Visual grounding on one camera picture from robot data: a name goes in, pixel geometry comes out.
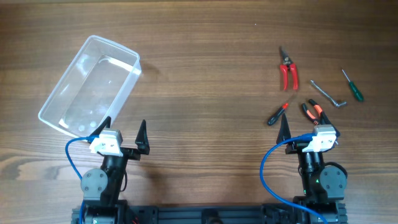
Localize left blue cable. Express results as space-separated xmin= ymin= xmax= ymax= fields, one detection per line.
xmin=64 ymin=134 xmax=100 ymax=224

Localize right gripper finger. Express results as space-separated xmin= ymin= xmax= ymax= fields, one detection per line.
xmin=320 ymin=111 xmax=340 ymax=137
xmin=276 ymin=114 xmax=291 ymax=144

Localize black red screwdriver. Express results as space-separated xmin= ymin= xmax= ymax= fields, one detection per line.
xmin=267 ymin=95 xmax=296 ymax=126

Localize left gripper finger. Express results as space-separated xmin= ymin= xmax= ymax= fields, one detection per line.
xmin=88 ymin=116 xmax=111 ymax=143
xmin=135 ymin=119 xmax=150 ymax=155

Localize orange black pliers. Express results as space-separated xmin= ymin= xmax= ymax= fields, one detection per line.
xmin=302 ymin=99 xmax=324 ymax=125

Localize green handled screwdriver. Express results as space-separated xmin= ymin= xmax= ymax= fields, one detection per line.
xmin=341 ymin=69 xmax=364 ymax=102

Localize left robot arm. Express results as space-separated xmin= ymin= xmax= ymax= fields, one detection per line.
xmin=71 ymin=116 xmax=150 ymax=224

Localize silver L-shaped wrench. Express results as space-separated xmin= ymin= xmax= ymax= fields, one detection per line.
xmin=310 ymin=80 xmax=347 ymax=108

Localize blue cable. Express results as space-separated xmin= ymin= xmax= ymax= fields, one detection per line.
xmin=259 ymin=133 xmax=329 ymax=224
xmin=64 ymin=134 xmax=100 ymax=224

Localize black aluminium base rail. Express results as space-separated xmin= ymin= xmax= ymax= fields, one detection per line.
xmin=83 ymin=200 xmax=348 ymax=224

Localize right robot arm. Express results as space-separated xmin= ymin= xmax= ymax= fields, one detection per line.
xmin=285 ymin=140 xmax=348 ymax=223

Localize right blue cable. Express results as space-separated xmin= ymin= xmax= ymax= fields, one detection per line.
xmin=259 ymin=133 xmax=329 ymax=224

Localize clear plastic container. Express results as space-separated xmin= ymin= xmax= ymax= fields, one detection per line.
xmin=38 ymin=35 xmax=142 ymax=138

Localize red handled snips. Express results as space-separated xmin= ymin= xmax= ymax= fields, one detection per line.
xmin=279 ymin=46 xmax=299 ymax=90

